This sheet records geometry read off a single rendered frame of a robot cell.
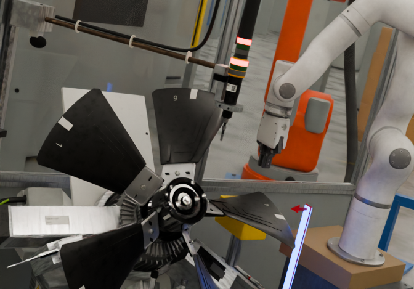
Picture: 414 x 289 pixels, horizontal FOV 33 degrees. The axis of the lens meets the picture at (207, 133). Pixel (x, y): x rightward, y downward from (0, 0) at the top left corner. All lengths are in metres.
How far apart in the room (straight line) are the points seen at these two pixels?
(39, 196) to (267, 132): 0.75
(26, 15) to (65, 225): 0.60
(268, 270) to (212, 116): 1.31
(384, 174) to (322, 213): 0.97
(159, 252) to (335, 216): 1.48
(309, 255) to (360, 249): 0.16
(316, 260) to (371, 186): 0.29
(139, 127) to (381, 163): 0.72
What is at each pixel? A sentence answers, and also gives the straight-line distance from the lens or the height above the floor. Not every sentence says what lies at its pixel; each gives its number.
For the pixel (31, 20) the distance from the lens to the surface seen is 1.95.
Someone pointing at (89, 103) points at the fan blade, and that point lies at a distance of 1.66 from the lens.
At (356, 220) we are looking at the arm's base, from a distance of 2.23.
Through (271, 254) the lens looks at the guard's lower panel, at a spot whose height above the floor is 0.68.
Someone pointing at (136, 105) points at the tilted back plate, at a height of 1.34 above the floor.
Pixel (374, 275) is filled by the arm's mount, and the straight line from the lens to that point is 2.25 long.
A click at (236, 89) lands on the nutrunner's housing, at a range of 1.68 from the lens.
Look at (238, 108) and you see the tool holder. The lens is 1.68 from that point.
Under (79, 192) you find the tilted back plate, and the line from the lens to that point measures 1.87.
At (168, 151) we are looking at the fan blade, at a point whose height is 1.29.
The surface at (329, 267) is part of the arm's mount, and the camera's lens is 2.20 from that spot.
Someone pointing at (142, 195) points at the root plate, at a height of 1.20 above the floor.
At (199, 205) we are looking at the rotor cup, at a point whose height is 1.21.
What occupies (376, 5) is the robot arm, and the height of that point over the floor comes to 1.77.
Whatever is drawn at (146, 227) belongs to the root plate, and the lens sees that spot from 1.65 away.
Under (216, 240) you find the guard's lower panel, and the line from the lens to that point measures 2.78.
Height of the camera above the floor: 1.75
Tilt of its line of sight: 13 degrees down
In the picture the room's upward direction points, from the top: 13 degrees clockwise
